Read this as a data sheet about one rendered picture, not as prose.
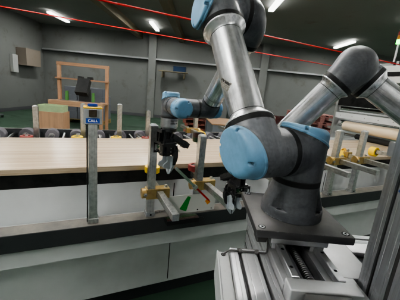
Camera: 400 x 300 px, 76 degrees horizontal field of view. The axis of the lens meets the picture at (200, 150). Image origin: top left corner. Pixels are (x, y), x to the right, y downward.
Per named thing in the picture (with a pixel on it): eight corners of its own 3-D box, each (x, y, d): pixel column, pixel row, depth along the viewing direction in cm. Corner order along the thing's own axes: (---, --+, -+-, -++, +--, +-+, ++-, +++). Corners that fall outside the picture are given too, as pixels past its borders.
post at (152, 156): (153, 219, 127) (158, 124, 116) (146, 221, 126) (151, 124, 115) (152, 216, 130) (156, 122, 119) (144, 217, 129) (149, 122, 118)
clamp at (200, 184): (214, 188, 137) (215, 180, 135) (191, 191, 131) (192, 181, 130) (210, 185, 142) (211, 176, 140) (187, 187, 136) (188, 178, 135)
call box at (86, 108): (102, 126, 105) (102, 107, 103) (83, 125, 102) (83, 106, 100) (100, 124, 111) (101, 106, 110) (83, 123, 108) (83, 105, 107)
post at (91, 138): (98, 222, 116) (98, 124, 106) (86, 224, 114) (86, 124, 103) (97, 218, 120) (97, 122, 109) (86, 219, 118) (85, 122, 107)
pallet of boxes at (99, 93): (64, 122, 779) (63, 85, 755) (76, 119, 851) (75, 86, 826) (102, 125, 781) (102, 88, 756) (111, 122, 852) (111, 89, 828)
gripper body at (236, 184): (233, 201, 103) (237, 172, 100) (222, 193, 110) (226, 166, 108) (249, 199, 106) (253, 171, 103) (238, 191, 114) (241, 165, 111)
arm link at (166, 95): (165, 91, 102) (159, 90, 109) (163, 118, 105) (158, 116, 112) (184, 93, 106) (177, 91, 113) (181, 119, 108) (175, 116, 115)
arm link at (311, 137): (333, 181, 63) (345, 127, 59) (292, 186, 57) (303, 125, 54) (296, 166, 73) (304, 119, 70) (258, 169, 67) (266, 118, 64)
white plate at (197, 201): (214, 209, 140) (216, 192, 137) (168, 215, 129) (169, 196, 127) (213, 209, 140) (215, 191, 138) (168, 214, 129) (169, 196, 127)
